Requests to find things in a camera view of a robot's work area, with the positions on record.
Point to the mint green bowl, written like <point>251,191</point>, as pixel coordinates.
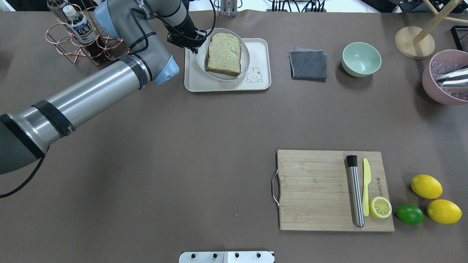
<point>360,59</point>

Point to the tea bottle front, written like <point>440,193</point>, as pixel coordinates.
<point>85,33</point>

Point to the steel muddler black tip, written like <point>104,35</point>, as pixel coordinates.
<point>352,162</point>

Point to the tea bottle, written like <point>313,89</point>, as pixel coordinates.
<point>56,7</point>
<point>85,33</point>

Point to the bread slice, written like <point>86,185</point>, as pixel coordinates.
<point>224,54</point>

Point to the wooden stand round base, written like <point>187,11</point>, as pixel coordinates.
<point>417,43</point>

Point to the cream rabbit tray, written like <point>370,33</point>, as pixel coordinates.
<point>256,78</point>

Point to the pink bowl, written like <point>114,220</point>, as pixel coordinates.
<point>443,62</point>

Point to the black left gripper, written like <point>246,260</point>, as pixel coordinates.
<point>189,28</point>

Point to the white round plate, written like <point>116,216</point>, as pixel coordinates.
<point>200,57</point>

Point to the half cut lemon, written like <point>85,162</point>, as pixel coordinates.
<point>380,207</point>

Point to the wooden cutting board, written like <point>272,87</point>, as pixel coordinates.
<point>315,190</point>

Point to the whole yellow lemon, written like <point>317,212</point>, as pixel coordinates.
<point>426,186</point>

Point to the green lime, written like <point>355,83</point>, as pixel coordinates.
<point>409,214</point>

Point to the yellow plastic knife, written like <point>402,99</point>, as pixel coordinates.
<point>366,182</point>

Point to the steel ice scoop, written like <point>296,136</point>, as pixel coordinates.
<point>454,81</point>

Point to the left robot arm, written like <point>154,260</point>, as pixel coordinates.
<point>26,137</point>

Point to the tea bottle back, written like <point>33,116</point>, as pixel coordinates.
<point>56,7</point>

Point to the copper wire bottle rack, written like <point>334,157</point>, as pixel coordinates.
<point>67,45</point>

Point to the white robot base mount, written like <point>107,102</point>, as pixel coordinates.
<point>228,257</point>

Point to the grey folded cloth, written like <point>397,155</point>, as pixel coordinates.
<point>308,64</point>

